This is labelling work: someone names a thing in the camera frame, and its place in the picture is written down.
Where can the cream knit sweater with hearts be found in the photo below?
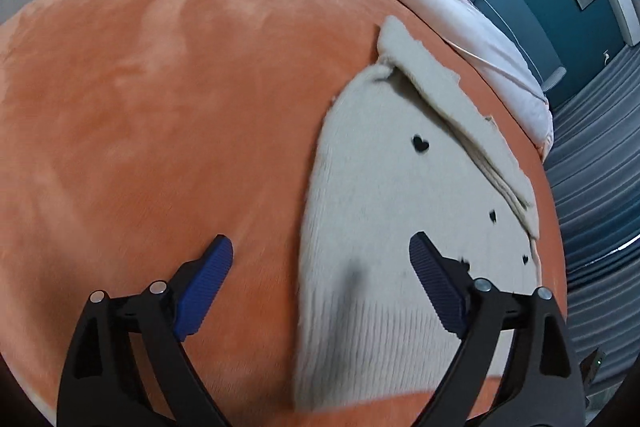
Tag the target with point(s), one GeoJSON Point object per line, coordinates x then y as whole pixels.
{"type": "Point", "coordinates": [395, 187]}

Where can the grey striped curtain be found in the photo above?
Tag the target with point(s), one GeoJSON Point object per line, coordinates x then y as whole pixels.
{"type": "Point", "coordinates": [595, 187]}

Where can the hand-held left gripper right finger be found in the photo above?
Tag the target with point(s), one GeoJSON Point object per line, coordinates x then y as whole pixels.
{"type": "Point", "coordinates": [436, 281]}

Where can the orange plush blanket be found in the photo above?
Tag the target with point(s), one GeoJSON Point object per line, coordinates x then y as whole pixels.
{"type": "Point", "coordinates": [150, 117]}

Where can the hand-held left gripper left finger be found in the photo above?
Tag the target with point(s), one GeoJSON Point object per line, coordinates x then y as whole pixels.
{"type": "Point", "coordinates": [206, 287]}

